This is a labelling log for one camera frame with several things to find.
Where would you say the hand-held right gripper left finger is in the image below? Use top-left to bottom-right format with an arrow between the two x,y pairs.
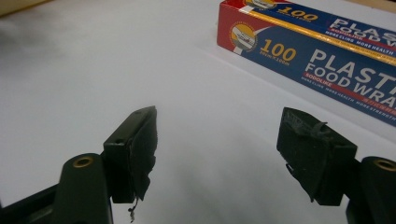
54,105 -> 159,224

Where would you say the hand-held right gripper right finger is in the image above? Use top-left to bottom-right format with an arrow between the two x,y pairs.
276,106 -> 396,224

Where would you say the blue and red wrap box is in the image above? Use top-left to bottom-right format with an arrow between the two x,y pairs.
216,0 -> 396,127

